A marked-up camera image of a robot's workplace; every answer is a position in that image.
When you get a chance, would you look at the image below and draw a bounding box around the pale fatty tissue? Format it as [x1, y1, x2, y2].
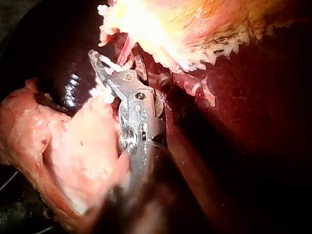
[174, 73, 217, 107]
[0, 77, 134, 220]

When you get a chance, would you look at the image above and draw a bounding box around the right arm instrument jaw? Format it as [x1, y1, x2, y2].
[133, 42, 149, 81]
[88, 49, 122, 86]

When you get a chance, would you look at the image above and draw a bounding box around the thin steel wire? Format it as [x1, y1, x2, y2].
[0, 170, 19, 192]
[34, 226, 53, 234]

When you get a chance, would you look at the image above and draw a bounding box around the white clip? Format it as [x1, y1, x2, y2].
[98, 56, 125, 73]

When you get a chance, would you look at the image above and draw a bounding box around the dark red liver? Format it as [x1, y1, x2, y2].
[14, 0, 312, 234]

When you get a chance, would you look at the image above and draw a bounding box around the thin tube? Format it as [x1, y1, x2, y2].
[118, 33, 135, 68]

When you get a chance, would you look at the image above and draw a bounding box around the gallbladder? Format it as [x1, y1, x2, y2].
[97, 0, 312, 74]

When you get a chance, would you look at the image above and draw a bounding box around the right arm instrument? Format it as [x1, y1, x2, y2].
[106, 70, 168, 152]

